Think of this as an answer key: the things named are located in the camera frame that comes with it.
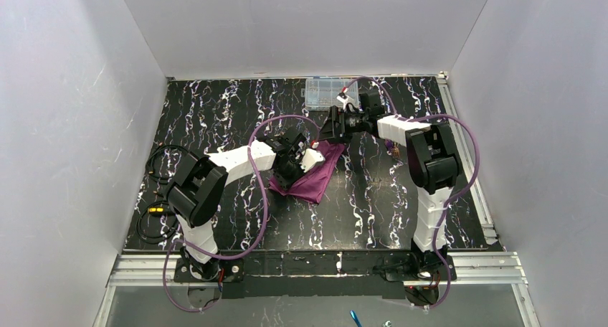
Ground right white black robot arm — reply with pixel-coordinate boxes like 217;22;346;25
320;91;462;275

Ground purple handled utensil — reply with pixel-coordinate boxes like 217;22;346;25
385;141;398;156

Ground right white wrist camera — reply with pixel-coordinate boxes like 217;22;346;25
336;87;359;109

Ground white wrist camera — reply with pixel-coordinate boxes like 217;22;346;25
336;87;359;109
300;148;325;174

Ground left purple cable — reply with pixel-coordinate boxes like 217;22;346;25
162;115;321;314

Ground blue tool handle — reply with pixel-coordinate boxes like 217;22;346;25
350;311;362;327

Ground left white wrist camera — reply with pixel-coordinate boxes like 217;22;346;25
300;148;325;174

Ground purple cloth napkin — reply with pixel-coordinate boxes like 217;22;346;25
269;141;345;204

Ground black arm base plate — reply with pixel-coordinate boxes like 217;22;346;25
169;250;457;301

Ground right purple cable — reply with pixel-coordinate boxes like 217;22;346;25
337;77;480;311

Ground clear plastic compartment box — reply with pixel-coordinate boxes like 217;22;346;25
303;77;359;111

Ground black coiled cable yellow plug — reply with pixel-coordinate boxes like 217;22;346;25
135;144;188;245

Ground aluminium frame rail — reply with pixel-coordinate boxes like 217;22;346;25
103;75;540;326

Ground purple cable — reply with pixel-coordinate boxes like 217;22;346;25
337;77;480;311
162;115;321;314

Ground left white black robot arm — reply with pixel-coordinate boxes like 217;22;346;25
163;130;325;279

